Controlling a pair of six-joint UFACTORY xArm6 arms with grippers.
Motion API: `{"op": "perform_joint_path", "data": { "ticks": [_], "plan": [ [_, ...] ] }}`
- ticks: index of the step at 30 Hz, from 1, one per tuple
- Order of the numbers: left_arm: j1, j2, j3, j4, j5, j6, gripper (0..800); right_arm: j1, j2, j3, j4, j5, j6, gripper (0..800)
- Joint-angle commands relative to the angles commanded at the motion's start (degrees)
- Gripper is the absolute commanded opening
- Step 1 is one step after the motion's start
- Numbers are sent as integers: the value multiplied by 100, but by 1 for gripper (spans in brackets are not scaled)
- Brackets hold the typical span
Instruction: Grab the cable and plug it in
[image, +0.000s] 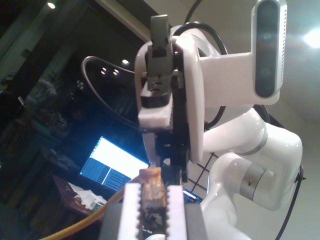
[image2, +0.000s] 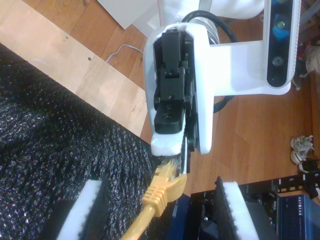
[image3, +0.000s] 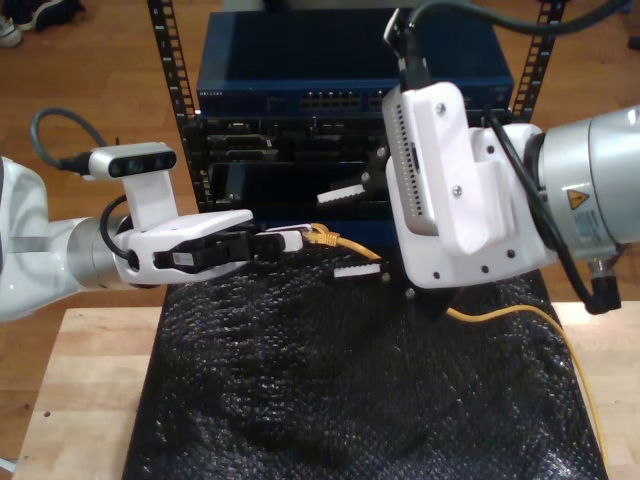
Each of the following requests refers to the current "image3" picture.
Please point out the black rack server unit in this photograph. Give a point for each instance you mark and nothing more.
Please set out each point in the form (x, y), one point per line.
(300, 145)

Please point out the black bubble mat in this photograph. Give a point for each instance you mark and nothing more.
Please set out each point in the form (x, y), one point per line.
(350, 400)

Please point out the dark shoe with white stripe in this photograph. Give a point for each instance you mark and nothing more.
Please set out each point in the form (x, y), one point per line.
(50, 12)

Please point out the black perforated rack post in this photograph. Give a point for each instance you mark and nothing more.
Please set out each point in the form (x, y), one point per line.
(165, 60)
(545, 65)

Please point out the blue network switch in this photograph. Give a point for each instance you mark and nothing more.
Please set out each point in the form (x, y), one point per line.
(300, 50)

